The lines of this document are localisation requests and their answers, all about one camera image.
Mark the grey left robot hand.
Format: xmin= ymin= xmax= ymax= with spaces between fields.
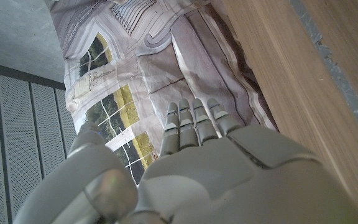
xmin=12 ymin=98 xmax=358 ymax=224

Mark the wooden panel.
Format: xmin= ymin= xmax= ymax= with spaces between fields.
xmin=289 ymin=0 xmax=358 ymax=150

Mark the printed sofa backdrop cloth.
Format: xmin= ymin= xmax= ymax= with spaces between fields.
xmin=44 ymin=0 xmax=279 ymax=187

